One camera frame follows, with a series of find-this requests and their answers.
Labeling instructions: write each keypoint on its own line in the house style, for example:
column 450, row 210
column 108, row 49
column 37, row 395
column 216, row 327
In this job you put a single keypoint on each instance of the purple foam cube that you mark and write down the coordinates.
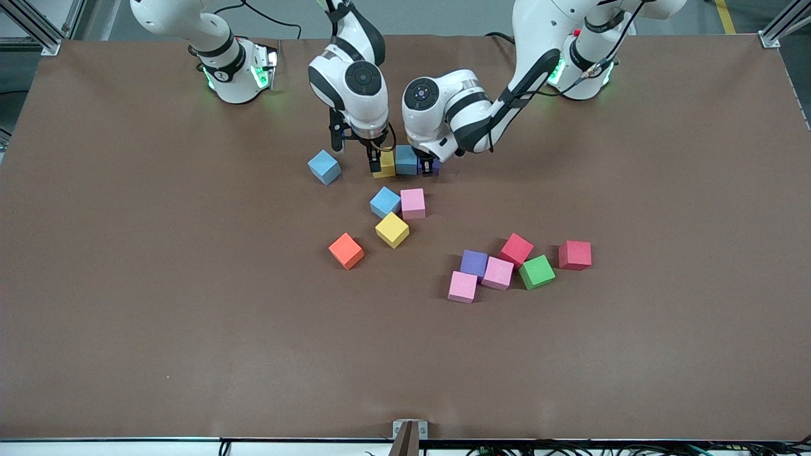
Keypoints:
column 473, row 261
column 437, row 168

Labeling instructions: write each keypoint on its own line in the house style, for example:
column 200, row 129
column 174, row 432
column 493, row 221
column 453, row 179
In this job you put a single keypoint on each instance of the yellow foam cube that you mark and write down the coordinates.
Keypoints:
column 388, row 166
column 391, row 229

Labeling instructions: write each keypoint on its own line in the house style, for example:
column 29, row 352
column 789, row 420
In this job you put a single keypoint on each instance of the blue foam cube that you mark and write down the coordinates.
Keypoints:
column 384, row 202
column 324, row 166
column 406, row 160

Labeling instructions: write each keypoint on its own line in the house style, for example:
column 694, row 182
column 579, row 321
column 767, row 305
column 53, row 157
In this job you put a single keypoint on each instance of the pink foam cube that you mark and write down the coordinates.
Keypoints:
column 498, row 273
column 413, row 202
column 462, row 286

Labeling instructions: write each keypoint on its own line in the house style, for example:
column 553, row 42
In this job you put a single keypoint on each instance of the red foam cube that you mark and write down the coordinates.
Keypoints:
column 574, row 254
column 516, row 249

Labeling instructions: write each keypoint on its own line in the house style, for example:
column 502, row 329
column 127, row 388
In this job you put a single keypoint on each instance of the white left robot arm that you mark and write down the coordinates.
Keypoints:
column 443, row 88

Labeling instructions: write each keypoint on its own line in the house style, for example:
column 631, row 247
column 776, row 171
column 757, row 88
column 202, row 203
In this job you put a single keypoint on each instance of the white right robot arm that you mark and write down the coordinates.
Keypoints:
column 374, row 107

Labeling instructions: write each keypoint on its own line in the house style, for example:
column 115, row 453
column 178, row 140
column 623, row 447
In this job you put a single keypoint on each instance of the orange foam cube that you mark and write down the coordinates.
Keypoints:
column 346, row 249

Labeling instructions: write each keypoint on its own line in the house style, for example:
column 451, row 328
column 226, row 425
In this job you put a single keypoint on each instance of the metal base connector box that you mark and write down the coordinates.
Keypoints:
column 557, row 73
column 265, row 66

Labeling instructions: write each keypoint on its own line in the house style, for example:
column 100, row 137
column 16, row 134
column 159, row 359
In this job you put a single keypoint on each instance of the green foam cube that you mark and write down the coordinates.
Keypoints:
column 536, row 271

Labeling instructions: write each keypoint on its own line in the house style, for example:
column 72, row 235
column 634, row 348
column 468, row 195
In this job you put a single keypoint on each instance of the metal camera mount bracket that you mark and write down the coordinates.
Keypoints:
column 399, row 428

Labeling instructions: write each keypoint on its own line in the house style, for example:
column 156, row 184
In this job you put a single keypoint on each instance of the aluminium frame post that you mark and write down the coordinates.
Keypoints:
column 49, row 45
column 770, row 39

